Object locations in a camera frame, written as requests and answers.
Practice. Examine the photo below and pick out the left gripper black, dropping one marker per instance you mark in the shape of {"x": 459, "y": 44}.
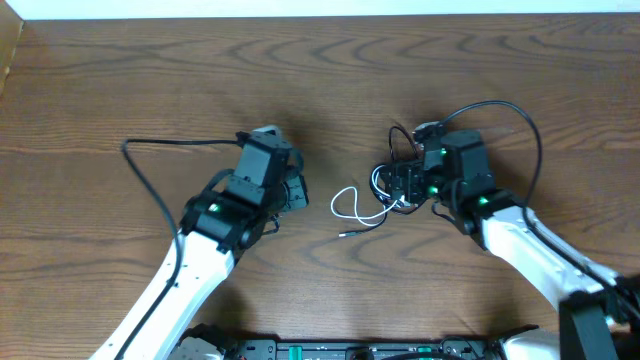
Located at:
{"x": 302, "y": 193}

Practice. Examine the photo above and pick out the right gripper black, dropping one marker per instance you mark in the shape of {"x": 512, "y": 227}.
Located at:
{"x": 409, "y": 169}

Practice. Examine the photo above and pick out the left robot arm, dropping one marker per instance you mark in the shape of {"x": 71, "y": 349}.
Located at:
{"x": 218, "y": 225}

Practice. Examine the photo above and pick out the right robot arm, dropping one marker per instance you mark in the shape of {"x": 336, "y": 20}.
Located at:
{"x": 598, "y": 308}

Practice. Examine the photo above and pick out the clear tape patch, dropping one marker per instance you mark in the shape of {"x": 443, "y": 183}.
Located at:
{"x": 497, "y": 131}

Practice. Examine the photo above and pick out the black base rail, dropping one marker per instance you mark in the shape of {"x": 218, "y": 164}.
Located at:
{"x": 211, "y": 342}

